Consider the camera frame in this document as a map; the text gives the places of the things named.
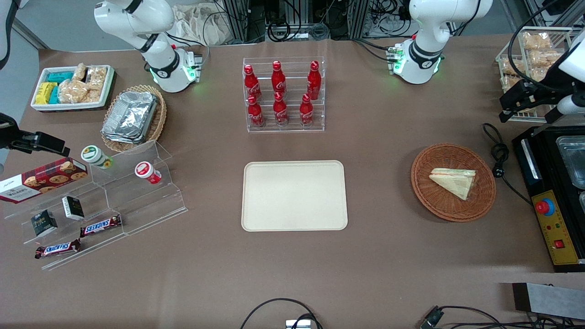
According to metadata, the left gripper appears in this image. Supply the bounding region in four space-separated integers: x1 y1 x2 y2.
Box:
498 43 585 123

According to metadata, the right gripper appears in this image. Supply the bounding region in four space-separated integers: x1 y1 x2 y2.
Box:
0 112 70 157

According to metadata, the triangle sandwich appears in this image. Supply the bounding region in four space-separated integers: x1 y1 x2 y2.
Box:
429 167 477 201

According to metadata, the aluminium foil tray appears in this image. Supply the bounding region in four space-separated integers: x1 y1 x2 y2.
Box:
102 131 146 145
101 91 159 141

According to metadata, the oval light wicker basket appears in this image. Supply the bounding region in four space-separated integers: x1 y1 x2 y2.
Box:
101 85 168 154

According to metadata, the round brown wicker basket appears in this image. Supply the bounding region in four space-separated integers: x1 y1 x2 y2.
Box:
410 143 497 223

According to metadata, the beige plastic tray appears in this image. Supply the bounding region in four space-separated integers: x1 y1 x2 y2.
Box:
241 160 349 232

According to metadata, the clear bag of pastries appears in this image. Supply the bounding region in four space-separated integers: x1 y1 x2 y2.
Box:
500 75 522 93
500 57 527 77
528 49 566 70
522 32 554 51

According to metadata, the red tartan cookie box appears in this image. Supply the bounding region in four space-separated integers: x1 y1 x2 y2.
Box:
0 157 89 204

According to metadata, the yellow snack packet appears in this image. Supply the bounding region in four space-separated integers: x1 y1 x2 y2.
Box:
35 82 58 105

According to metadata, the green lid yogurt cup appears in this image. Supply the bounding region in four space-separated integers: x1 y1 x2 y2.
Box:
81 145 114 170

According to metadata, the black box with white label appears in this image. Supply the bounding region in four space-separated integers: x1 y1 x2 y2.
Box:
62 196 85 221

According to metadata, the clear acrylic stepped stand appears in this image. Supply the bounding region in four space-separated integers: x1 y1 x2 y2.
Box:
89 139 188 236
2 169 129 271

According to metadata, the steel pan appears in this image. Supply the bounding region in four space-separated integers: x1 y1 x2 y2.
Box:
555 136 585 191

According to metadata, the black box with gold print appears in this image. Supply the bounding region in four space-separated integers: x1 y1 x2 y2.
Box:
31 209 59 237

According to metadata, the white rectangular snack bin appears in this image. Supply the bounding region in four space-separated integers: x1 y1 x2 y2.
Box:
31 64 115 110

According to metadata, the Snickers chocolate bar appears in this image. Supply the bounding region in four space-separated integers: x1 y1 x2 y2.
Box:
80 214 122 238
35 239 82 260

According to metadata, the red lid yogurt cup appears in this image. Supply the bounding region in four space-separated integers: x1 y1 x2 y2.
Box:
134 161 162 185

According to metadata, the black appliance with yellow panel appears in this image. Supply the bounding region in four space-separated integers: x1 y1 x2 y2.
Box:
511 124 585 273

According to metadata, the beige cloth bag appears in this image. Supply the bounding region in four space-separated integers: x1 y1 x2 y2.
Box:
171 4 232 47

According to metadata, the grey metal bar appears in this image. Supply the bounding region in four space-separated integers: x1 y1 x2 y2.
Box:
512 282 585 321

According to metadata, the red cola bottle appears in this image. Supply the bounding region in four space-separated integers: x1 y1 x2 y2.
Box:
271 60 287 96
299 93 315 127
273 91 289 127
307 60 322 100
247 95 266 128
244 64 262 100

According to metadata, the clear acrylic bottle rack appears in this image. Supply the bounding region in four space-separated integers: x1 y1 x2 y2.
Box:
242 56 326 133

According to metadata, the black plug connector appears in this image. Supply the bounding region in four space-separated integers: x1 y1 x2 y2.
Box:
419 307 445 329

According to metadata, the white wire basket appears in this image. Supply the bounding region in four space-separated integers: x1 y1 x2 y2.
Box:
495 26 574 123

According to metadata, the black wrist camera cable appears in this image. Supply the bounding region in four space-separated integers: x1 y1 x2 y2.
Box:
508 8 569 94

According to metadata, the black power cable with plug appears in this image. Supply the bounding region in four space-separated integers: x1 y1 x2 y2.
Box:
482 122 534 207

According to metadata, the grey metal rail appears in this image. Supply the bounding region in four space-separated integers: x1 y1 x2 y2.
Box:
10 17 51 51

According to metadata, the black arm base cable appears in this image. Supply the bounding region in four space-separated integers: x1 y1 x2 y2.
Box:
351 38 394 63
164 11 229 70

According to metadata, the aluminium frame post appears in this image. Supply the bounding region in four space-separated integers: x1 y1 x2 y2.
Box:
222 0 251 44
349 0 371 40

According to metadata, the thin black cable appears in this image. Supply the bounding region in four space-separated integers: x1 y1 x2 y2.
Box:
436 305 585 329

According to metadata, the black coiled cable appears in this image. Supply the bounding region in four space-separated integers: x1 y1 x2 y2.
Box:
267 20 292 42

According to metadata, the black looped cable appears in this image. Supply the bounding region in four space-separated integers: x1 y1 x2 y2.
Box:
239 297 324 329

